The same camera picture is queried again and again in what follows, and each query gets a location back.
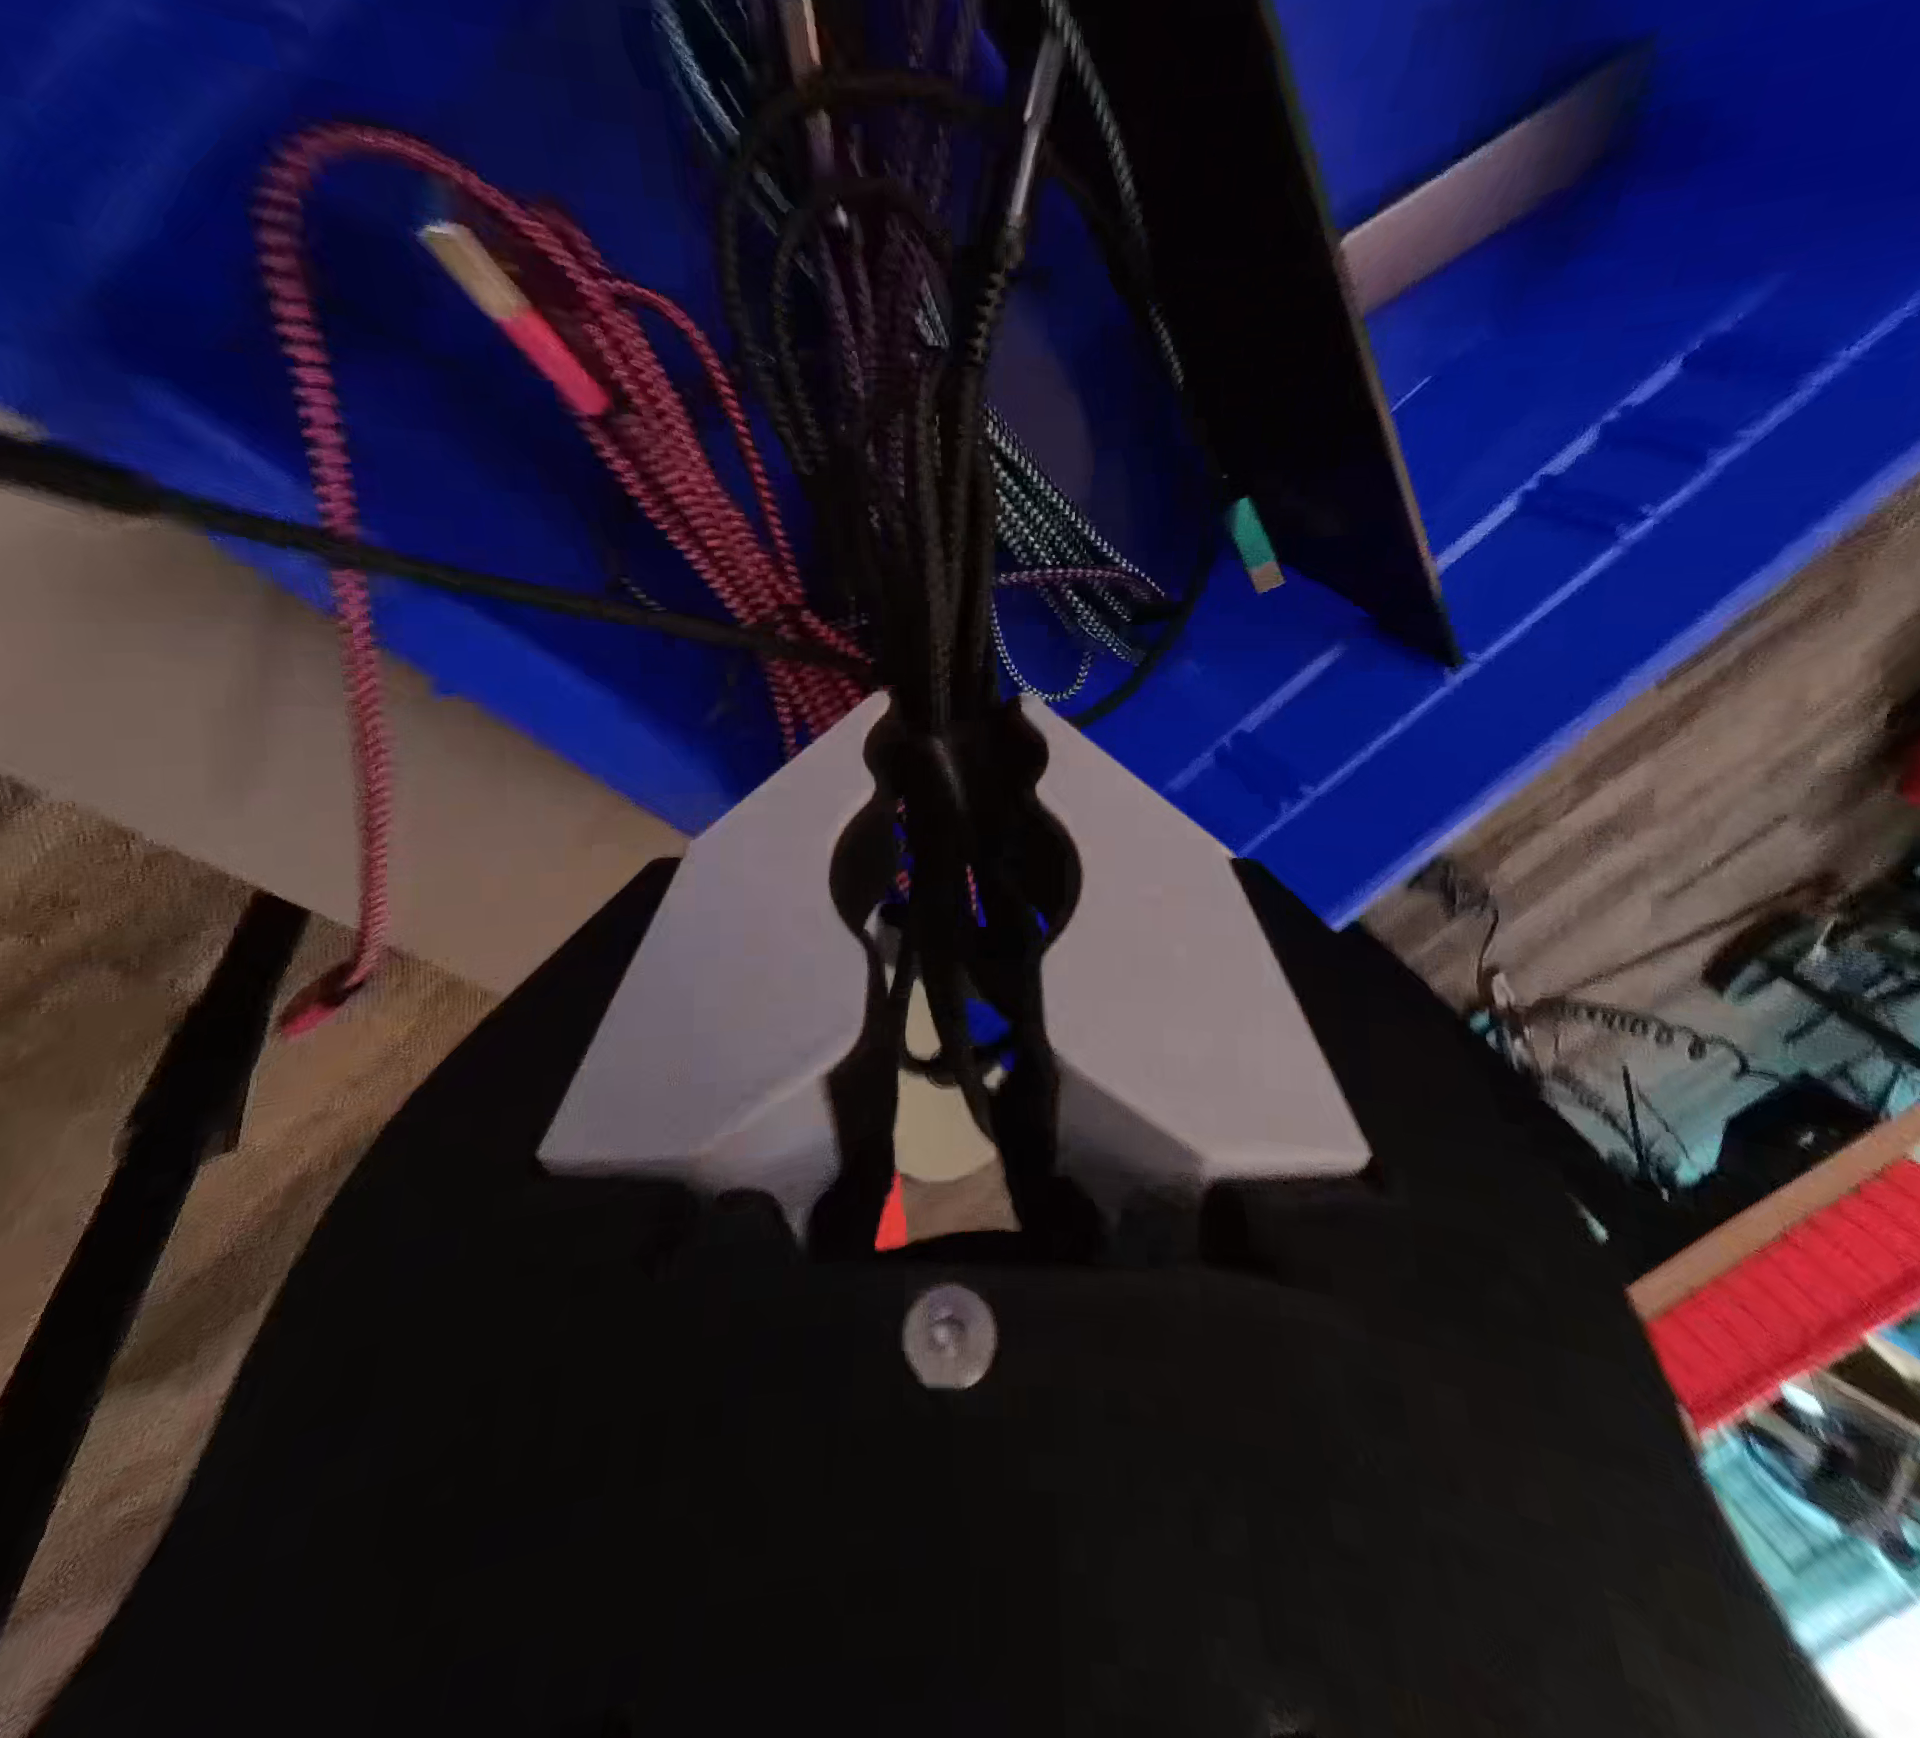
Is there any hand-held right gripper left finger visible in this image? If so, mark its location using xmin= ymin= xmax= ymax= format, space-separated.
xmin=536 ymin=692 xmax=902 ymax=1246

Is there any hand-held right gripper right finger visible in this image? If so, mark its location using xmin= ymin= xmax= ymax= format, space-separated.
xmin=1016 ymin=695 xmax=1375 ymax=1246

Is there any black braided cable with strap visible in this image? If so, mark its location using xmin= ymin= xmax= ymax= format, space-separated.
xmin=0 ymin=72 xmax=1224 ymax=1231

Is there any red braided usb cable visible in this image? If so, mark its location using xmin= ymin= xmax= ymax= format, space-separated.
xmin=252 ymin=123 xmax=880 ymax=1038

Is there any red storage bin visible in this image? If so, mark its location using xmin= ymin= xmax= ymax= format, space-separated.
xmin=1643 ymin=1160 xmax=1920 ymax=1439

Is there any black bin divider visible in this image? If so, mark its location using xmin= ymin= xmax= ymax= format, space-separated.
xmin=983 ymin=0 xmax=1464 ymax=673

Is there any cable with teal plug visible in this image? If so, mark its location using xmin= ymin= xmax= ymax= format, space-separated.
xmin=1227 ymin=497 xmax=1292 ymax=600

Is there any black white braided cable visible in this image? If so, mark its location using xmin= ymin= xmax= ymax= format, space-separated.
xmin=644 ymin=0 xmax=1194 ymax=707

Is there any purple braided cable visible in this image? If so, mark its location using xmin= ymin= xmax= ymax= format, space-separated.
xmin=721 ymin=0 xmax=1165 ymax=608

